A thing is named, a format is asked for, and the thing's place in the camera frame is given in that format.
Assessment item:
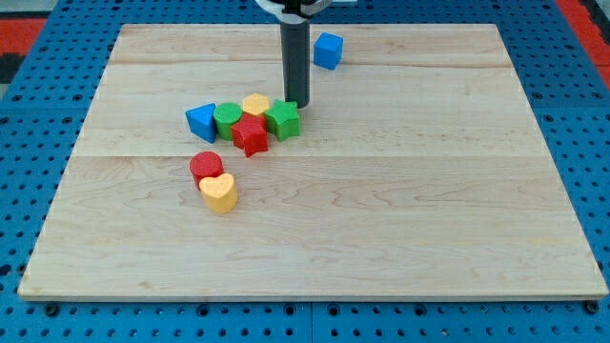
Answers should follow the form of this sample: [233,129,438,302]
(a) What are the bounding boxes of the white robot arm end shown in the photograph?
[255,0,358,25]

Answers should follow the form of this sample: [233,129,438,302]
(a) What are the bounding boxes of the green star block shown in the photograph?
[265,99,300,141]

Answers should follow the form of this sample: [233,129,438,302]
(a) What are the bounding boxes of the red star block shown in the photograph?
[231,114,269,157]

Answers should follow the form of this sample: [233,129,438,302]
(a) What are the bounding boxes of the yellow hexagon block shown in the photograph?
[242,93,271,116]

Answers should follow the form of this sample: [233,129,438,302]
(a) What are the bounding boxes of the yellow heart block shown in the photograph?
[199,173,238,214]

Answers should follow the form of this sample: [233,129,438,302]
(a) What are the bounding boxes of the green cylinder block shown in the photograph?
[213,102,243,141]

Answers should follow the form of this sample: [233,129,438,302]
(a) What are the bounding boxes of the red cylinder block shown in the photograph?
[189,151,224,189]

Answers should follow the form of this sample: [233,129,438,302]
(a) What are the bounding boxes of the light wooden board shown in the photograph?
[18,24,608,302]

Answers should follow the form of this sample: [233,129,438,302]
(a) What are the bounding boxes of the blue triangle block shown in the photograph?
[185,103,217,143]

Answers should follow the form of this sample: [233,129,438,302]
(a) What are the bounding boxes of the blue cube block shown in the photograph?
[314,32,344,70]

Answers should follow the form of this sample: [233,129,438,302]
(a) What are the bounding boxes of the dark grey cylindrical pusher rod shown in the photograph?
[280,20,310,109]

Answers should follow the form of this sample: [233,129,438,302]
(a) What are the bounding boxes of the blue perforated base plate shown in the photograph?
[1,1,609,342]

